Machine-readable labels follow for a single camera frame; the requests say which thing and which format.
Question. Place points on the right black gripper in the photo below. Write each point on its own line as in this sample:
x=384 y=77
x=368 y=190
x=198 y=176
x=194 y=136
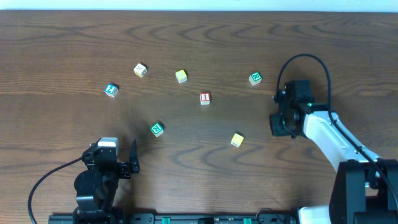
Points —
x=277 y=125

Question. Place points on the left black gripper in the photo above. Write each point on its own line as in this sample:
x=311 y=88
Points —
x=123 y=169

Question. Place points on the red letter I block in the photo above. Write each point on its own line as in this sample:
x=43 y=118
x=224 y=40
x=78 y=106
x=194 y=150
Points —
x=205 y=98

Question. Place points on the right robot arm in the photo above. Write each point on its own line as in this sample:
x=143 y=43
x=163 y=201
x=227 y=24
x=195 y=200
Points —
x=365 y=186

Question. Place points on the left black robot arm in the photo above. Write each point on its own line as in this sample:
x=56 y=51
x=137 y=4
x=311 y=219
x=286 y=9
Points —
x=96 y=187

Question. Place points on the yellow block near right arm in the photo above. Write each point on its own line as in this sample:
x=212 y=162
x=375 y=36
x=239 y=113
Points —
x=237 y=140

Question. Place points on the green number 2 block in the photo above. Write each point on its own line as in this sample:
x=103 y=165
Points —
x=157 y=129

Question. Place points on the green letter R block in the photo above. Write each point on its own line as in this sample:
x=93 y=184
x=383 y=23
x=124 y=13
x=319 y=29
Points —
x=255 y=78

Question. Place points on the blue number 2 block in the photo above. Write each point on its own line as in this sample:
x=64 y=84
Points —
x=111 y=90

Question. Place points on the cream yellow picture block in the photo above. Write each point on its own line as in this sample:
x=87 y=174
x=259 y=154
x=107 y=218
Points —
x=140 y=70

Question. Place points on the yellow top wooden block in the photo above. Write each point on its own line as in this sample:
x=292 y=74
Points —
x=181 y=76

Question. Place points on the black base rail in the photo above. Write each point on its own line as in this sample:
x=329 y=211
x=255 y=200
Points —
x=149 y=218

